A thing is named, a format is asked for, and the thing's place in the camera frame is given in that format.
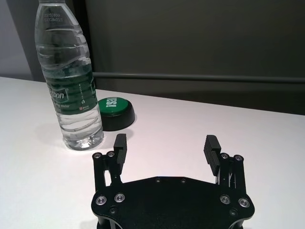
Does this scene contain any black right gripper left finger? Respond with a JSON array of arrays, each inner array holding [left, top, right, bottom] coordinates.
[[92, 134, 128, 191]]

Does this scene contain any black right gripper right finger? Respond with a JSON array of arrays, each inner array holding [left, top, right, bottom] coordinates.
[[203, 135, 246, 191]]

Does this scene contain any green button black base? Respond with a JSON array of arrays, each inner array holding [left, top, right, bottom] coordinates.
[[98, 97, 135, 131]]

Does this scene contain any clear plastic water bottle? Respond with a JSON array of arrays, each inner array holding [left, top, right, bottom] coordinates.
[[34, 0, 105, 151]]

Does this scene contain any thin grey horizontal rail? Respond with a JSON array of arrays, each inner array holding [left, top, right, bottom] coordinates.
[[91, 71, 305, 84]]

